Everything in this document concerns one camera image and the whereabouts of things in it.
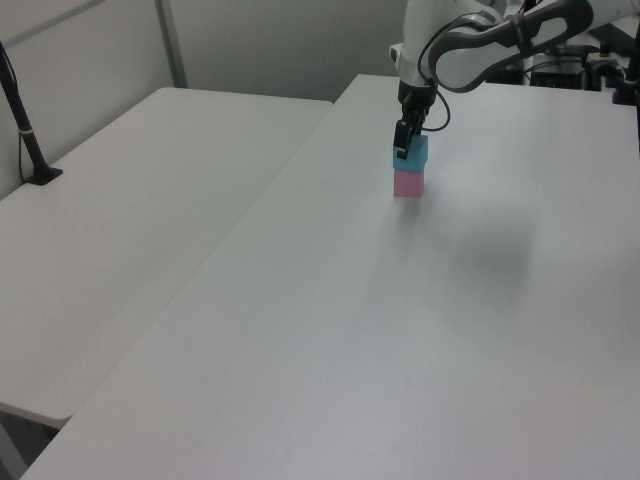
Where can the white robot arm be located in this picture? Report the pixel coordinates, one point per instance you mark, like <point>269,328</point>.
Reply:
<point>465,65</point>

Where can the white side table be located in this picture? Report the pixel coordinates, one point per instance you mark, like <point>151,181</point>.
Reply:
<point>125,215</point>

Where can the blue cube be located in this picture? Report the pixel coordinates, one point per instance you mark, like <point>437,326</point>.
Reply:
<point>418,156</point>

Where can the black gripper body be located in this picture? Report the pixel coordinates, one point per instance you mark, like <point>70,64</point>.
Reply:
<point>416,100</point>

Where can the pink cube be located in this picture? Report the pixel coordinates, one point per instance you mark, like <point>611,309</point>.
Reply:
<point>409,184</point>

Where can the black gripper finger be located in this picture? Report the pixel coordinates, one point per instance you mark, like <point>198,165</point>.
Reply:
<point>402,140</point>
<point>422,125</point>

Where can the black equipment box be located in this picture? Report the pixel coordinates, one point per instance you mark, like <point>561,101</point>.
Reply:
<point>560,70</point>

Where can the black stand with clamp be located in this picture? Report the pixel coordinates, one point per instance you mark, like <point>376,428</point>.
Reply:
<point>628,85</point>

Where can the black camera stand pole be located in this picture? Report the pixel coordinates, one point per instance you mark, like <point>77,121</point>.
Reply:
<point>22,130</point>

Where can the grey partition post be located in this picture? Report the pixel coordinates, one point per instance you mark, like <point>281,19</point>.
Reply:
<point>172,42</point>

